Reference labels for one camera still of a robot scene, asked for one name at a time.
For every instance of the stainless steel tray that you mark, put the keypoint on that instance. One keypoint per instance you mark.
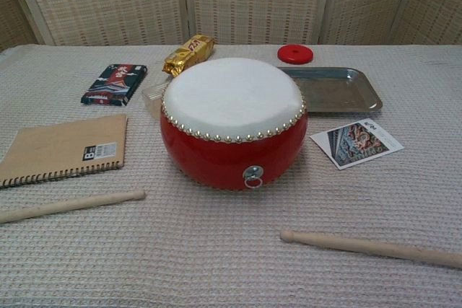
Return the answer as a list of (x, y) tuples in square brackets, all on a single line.
[(335, 91)]

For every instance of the gold foil snack pack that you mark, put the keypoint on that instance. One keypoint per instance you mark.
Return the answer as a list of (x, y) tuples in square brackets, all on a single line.
[(187, 53)]

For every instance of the kraft spiral notebook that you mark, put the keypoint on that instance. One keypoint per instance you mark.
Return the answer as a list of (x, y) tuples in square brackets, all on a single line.
[(61, 145)]

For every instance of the photo postcard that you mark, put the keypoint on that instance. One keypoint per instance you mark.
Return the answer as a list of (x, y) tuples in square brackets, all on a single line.
[(357, 145)]

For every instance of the clear toothpick box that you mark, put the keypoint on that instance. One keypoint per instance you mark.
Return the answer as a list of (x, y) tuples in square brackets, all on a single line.
[(153, 93)]

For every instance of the wooden drumstick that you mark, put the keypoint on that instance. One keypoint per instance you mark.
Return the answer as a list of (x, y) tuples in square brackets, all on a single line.
[(361, 245), (72, 206)]

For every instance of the red plastic disc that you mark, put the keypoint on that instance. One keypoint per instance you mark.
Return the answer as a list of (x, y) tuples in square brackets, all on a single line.
[(288, 57)]

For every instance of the beige woven tablecloth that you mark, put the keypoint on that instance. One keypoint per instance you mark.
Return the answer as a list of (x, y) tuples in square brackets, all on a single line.
[(216, 250)]

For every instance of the dark box with palace print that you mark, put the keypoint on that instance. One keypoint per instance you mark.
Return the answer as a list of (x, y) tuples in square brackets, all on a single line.
[(112, 84)]

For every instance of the red drum with white skin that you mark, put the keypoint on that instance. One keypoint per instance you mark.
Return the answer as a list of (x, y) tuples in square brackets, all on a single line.
[(234, 88)]

